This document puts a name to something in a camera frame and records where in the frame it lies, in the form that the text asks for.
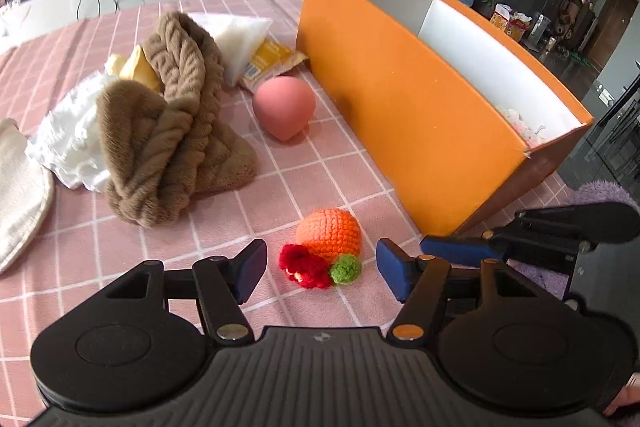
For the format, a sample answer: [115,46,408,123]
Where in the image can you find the pink checked blanket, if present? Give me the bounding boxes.
[0,0,576,423]

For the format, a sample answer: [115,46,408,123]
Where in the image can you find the crochet orange with red flower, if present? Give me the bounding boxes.
[278,208,363,290]

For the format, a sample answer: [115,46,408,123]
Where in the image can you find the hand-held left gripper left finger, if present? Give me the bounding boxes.
[102,238,268,342]

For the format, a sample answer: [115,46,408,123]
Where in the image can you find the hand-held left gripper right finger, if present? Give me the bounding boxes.
[375,238,540,341]

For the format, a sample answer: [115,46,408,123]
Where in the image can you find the white packet with yellow label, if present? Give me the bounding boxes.
[187,12,309,94]

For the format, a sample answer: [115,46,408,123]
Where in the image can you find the orange cardboard box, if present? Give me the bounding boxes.
[295,0,595,238]

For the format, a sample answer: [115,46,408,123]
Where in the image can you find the brown plush scarf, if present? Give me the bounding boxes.
[97,11,258,228]

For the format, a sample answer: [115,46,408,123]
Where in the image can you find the cream quilted cloth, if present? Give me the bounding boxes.
[0,118,56,275]

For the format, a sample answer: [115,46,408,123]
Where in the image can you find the purple fluffy cloth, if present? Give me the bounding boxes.
[510,181,640,303]

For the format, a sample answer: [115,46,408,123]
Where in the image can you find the pink egg-shaped sponge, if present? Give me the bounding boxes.
[251,76,317,142]

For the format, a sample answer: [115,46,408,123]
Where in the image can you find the white pink fluffy cloth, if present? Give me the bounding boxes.
[495,106,551,150]

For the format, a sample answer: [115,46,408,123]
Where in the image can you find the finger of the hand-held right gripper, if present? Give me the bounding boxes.
[420,227,519,268]

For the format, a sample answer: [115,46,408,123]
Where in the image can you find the colourful snack boxes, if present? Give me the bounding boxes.
[490,4,534,42]

